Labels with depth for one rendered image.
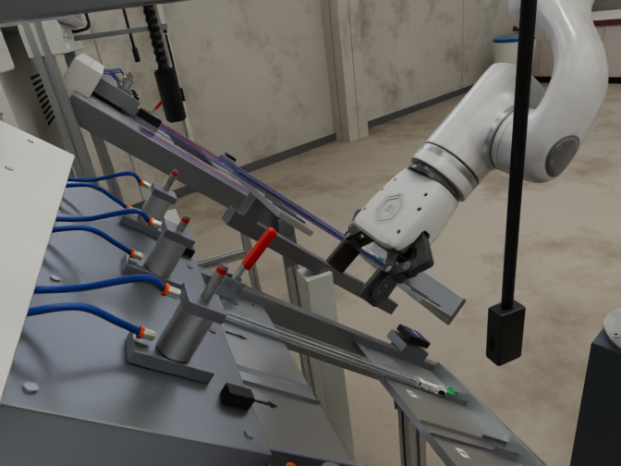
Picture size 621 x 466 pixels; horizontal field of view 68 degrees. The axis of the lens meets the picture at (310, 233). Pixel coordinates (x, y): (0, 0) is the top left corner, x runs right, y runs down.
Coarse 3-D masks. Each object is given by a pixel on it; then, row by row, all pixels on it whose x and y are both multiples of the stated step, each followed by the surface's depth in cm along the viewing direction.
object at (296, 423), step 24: (264, 312) 62; (240, 336) 51; (264, 336) 54; (240, 360) 46; (264, 360) 49; (288, 360) 52; (264, 384) 44; (288, 384) 47; (264, 408) 40; (288, 408) 42; (312, 408) 45; (264, 432) 37; (288, 432) 39; (312, 432) 41; (312, 456) 38; (336, 456) 40
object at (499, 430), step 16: (448, 384) 78; (480, 400) 74; (480, 416) 72; (496, 416) 71; (496, 432) 69; (512, 432) 68; (512, 448) 66; (528, 448) 65; (528, 464) 64; (544, 464) 62
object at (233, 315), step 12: (228, 312) 52; (240, 312) 54; (240, 324) 53; (252, 324) 54; (264, 324) 55; (276, 336) 56; (288, 336) 56; (300, 336) 58; (312, 348) 58; (324, 348) 59; (336, 348) 61; (348, 360) 62; (360, 360) 63; (384, 372) 65; (396, 372) 67; (420, 384) 69
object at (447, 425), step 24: (384, 360) 73; (384, 384) 65; (408, 384) 67; (408, 408) 60; (432, 408) 65; (456, 408) 71; (432, 432) 57; (456, 432) 61; (480, 432) 67; (456, 456) 54; (480, 456) 58; (504, 456) 63
